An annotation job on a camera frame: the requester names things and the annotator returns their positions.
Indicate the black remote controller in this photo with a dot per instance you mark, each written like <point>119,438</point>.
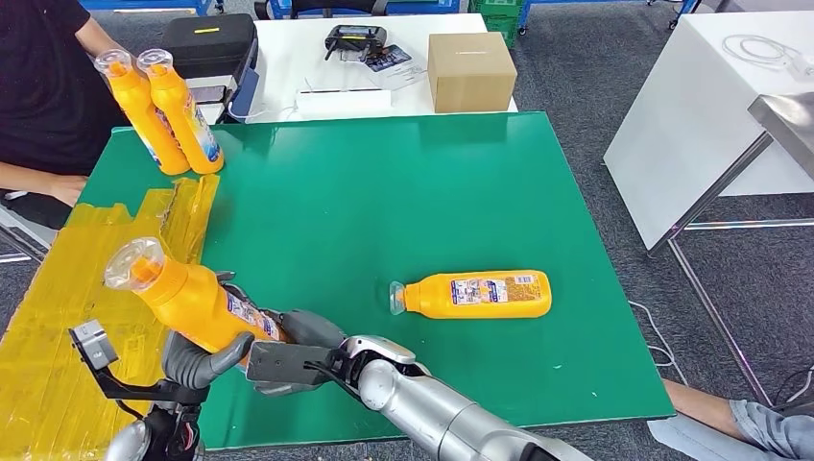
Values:
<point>355,39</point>

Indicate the metal table frame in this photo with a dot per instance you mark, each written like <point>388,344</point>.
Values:
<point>712,194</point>

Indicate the white paper sheet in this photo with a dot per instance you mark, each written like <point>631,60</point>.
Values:
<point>407,76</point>

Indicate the steel table top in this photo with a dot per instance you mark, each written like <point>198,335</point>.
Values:
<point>785,121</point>

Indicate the flat white box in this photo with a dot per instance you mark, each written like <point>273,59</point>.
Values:
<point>343,103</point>

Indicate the dark smartphone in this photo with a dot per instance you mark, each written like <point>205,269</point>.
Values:
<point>208,94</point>

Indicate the orange detergent bottle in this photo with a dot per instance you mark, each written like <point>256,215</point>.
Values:
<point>143,121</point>
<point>184,299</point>
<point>432,299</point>
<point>184,102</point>

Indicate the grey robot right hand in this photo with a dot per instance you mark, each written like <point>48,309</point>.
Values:
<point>311,327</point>

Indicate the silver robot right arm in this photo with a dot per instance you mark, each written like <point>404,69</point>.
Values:
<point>432,407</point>

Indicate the white side table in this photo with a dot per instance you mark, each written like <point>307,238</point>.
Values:
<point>693,121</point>

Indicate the white desk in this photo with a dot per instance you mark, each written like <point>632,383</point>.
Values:
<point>286,57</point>

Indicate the dark printed card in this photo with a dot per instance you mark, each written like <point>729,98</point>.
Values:
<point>388,57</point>

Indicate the person's right hand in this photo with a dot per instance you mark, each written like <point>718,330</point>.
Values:
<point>69,191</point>

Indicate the yellow plastic sheet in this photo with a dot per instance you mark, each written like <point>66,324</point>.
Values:
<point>70,299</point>

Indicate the black carrying case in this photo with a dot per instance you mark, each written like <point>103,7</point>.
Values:
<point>213,44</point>

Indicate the person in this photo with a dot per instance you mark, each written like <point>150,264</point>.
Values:
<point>699,407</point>
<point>38,83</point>

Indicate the white and blue box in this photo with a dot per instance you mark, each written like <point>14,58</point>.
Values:
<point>245,92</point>

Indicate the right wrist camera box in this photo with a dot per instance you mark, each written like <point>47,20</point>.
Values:
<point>286,364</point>

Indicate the cardboard box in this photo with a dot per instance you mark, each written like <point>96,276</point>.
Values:
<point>472,73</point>

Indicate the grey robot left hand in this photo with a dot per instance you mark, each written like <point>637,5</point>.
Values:
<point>197,369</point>

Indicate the black office chair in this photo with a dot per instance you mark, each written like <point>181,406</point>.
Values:
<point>337,5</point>

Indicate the green plastic crates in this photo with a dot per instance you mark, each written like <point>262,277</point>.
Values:
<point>499,20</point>

